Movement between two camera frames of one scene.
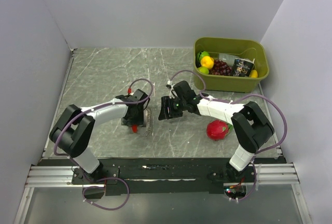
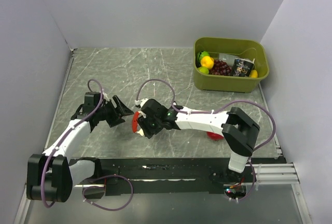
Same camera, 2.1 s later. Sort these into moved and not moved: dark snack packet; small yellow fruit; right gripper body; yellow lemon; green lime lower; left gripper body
Moved: right gripper body; left gripper body
Not moved: small yellow fruit; green lime lower; yellow lemon; dark snack packet
